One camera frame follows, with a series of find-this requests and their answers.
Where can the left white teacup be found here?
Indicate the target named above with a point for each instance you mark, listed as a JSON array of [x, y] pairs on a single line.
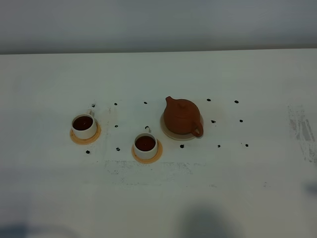
[[84, 126]]

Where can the orange coaster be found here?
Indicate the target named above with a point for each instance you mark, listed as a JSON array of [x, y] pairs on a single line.
[[79, 141], [151, 160]]

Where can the white teacup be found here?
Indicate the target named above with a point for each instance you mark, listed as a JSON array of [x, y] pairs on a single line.
[[84, 126], [145, 144]]

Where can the right orange coaster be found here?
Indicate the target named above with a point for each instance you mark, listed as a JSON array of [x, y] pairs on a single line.
[[151, 160]]

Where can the brown clay teapot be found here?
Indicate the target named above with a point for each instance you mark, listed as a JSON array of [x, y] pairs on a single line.
[[182, 116]]

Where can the left orange coaster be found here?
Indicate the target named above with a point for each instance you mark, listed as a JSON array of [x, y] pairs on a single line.
[[79, 141]]

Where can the beige round teapot saucer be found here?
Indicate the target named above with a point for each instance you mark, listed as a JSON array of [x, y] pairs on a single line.
[[178, 136]]

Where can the right white teacup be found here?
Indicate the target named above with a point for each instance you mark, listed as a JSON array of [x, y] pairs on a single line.
[[145, 144]]

